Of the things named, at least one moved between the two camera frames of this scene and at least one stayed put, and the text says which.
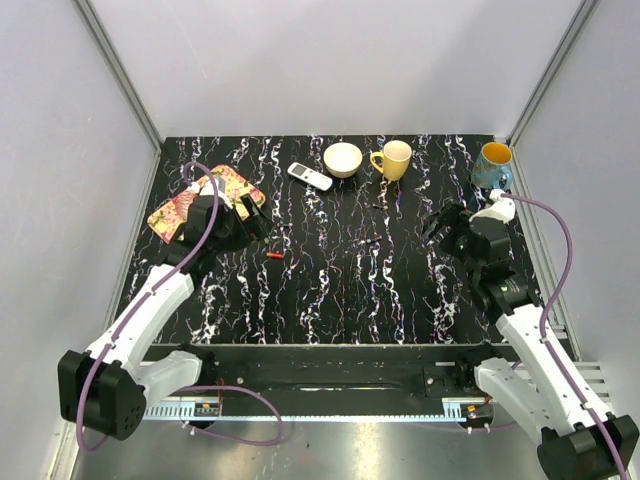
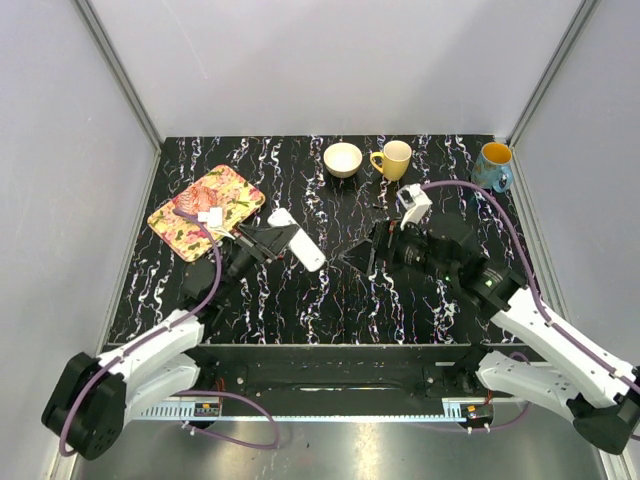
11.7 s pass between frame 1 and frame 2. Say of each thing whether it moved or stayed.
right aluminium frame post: stayed
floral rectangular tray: stayed
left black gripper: moved
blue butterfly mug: stayed
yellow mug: stayed
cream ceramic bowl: stayed
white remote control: moved
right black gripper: moved
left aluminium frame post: stayed
